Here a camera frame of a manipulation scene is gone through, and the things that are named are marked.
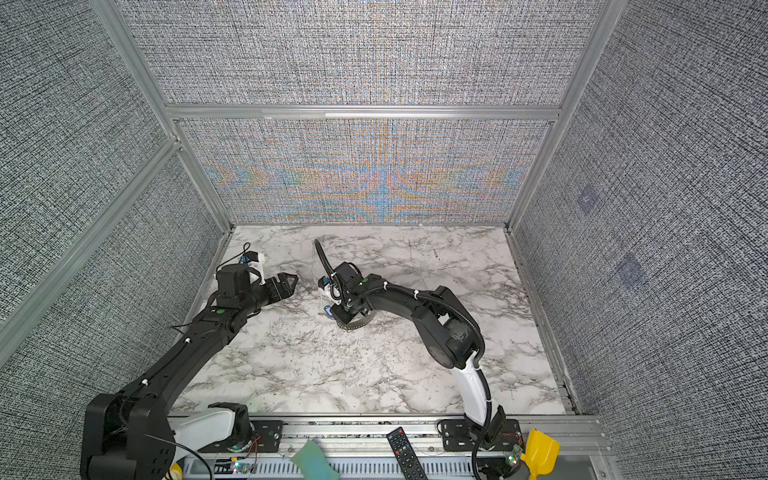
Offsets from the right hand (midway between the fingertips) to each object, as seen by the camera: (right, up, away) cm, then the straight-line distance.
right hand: (339, 311), depth 94 cm
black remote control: (+19, -29, -24) cm, 42 cm away
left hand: (-13, +10, -9) cm, 19 cm away
